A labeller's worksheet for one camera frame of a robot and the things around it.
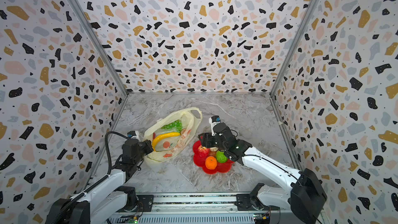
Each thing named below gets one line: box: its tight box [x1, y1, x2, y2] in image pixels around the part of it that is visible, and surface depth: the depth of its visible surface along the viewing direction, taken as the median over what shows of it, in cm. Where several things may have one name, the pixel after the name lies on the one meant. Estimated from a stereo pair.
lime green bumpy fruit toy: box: [215, 150, 229, 164], surface depth 85 cm
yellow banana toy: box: [151, 132, 181, 152], surface depth 97 cm
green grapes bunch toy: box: [160, 119, 183, 133], surface depth 102 cm
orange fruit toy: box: [204, 155, 218, 171], surface depth 84 cm
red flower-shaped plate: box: [192, 140, 235, 175], surface depth 86 cm
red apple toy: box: [197, 144, 210, 159], surface depth 87 cm
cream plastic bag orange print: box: [144, 106, 203, 163], surface depth 95 cm
